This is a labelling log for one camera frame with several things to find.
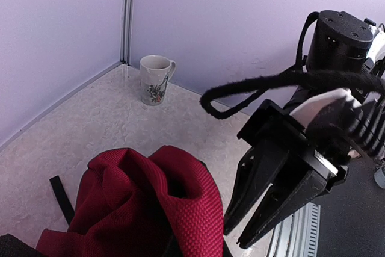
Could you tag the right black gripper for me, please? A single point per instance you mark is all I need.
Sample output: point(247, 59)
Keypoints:
point(296, 180)

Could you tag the red backpack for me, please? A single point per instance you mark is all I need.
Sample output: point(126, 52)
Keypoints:
point(166, 204)

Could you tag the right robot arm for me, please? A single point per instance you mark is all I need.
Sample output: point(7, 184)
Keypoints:
point(345, 52)

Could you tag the white printed mug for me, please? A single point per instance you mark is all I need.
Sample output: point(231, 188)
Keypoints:
point(155, 73)

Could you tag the front aluminium rail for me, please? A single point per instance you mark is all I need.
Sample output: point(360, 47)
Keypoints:
point(298, 234)

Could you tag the right aluminium frame post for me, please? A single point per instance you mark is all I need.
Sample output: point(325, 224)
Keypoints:
point(126, 32)

